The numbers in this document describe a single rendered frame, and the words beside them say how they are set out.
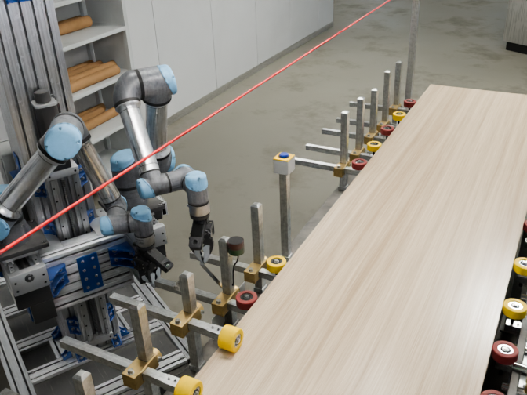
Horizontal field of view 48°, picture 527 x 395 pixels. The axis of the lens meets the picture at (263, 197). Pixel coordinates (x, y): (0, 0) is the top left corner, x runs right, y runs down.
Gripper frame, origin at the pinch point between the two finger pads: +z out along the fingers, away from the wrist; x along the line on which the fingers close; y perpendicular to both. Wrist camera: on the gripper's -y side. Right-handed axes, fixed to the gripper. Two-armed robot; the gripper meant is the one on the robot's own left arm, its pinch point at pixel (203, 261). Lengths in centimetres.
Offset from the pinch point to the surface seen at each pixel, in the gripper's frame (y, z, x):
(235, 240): -1.6, -10.8, -13.2
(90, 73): 249, 5, 143
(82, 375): -71, -12, 16
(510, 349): -26, 11, -105
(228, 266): -1.5, 0.8, -9.8
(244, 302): -10.4, 10.1, -16.6
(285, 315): -15.4, 10.7, -32.2
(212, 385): -50, 11, -13
